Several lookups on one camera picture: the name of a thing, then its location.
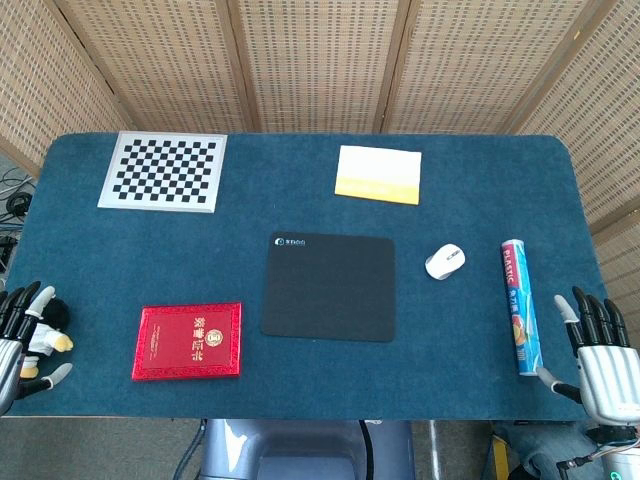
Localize bamboo folding screen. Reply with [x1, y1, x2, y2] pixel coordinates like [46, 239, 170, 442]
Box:
[0, 0, 640, 321]

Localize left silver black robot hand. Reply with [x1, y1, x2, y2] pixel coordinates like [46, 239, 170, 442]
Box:
[0, 280, 74, 416]

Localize yellow and white notepad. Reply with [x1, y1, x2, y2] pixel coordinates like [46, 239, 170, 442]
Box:
[334, 144, 423, 206]

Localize black cable bundle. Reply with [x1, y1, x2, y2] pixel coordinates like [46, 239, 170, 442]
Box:
[0, 164, 37, 274]

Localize black white penguin plush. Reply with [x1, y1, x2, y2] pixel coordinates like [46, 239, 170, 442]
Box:
[18, 297, 75, 379]

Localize plastic wrap roll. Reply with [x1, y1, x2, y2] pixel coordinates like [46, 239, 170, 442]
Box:
[500, 239, 544, 379]

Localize grey robot torso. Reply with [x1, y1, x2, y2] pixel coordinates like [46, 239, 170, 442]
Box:
[199, 418, 417, 480]

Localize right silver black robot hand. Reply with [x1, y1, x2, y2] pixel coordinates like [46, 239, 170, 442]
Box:
[536, 285, 640, 428]

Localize blue table cloth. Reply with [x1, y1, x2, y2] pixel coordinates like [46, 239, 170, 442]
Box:
[3, 132, 609, 421]

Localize black mouse pad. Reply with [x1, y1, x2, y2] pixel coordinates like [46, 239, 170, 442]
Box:
[261, 231, 397, 344]

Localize white computer mouse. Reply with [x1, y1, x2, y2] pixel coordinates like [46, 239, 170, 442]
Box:
[424, 243, 467, 281]

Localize black torso cable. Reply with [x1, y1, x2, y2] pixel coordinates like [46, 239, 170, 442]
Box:
[356, 419, 384, 480]

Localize red certificate book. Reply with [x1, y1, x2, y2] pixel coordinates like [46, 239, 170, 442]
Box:
[131, 301, 244, 382]

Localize yellow floor object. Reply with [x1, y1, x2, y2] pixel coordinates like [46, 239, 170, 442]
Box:
[491, 433, 512, 480]

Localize black white checkerboard plate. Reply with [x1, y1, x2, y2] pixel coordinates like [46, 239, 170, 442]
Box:
[96, 131, 229, 215]

